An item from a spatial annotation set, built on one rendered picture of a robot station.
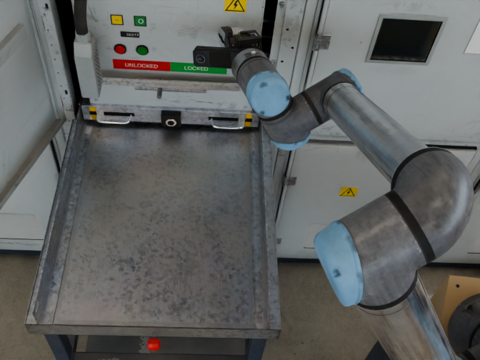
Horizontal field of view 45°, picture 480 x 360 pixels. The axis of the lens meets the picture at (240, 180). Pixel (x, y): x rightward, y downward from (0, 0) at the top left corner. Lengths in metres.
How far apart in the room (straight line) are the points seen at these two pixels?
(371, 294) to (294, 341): 1.55
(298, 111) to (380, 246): 0.58
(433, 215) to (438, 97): 1.03
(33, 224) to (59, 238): 0.78
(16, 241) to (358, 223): 1.87
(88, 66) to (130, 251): 0.49
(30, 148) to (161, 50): 0.49
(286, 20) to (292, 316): 1.30
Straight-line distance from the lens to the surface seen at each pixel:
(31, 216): 2.33
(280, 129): 1.32
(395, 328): 0.96
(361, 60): 1.66
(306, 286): 2.50
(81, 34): 1.52
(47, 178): 2.10
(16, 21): 1.60
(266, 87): 1.24
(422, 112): 1.85
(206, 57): 1.42
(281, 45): 1.62
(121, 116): 1.81
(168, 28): 1.58
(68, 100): 1.82
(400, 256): 0.82
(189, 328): 1.45
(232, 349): 2.16
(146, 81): 1.66
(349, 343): 2.43
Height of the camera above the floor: 2.18
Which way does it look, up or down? 52 degrees down
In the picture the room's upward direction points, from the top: 7 degrees clockwise
